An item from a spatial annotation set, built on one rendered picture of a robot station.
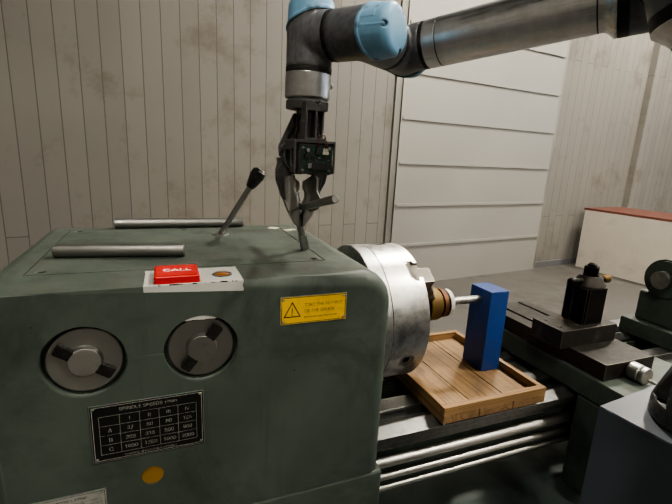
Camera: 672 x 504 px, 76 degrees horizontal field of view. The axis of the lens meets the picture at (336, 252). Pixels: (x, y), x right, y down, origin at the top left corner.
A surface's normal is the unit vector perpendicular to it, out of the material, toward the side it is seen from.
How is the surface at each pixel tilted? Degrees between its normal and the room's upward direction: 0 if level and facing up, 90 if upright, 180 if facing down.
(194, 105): 90
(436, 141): 90
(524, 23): 110
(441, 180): 90
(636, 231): 90
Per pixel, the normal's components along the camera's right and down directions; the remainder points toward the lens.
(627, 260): -0.89, 0.07
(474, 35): -0.51, 0.50
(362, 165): 0.46, 0.22
